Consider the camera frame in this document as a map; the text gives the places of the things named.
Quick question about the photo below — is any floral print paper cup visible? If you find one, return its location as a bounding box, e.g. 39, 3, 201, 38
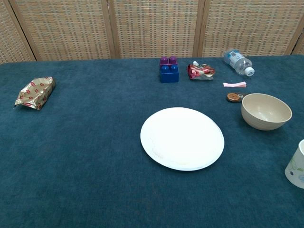
284, 139, 304, 190

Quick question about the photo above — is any beige bowl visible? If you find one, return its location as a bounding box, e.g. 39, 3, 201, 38
241, 93, 293, 131

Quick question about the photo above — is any purple toy block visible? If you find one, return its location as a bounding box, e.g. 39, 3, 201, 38
159, 55, 178, 67

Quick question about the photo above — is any pale pink paper strip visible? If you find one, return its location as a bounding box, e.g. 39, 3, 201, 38
223, 81, 247, 88

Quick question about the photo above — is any white paper plate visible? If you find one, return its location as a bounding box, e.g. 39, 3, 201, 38
140, 107, 225, 171

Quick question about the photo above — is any crumpled red drink pouch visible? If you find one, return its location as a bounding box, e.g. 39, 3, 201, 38
186, 61, 215, 81

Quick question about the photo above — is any blue table cloth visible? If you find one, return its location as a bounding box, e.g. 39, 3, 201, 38
0, 55, 304, 228

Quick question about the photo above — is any blue toy block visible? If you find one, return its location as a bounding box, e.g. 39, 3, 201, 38
160, 64, 180, 84

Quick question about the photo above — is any gold snack bag red print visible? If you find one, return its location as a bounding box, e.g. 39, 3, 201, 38
13, 76, 57, 111

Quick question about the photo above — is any woven bamboo folding screen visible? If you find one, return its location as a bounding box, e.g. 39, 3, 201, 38
0, 0, 304, 64

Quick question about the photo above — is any clear plastic water bottle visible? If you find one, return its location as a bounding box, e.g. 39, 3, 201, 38
223, 48, 256, 77

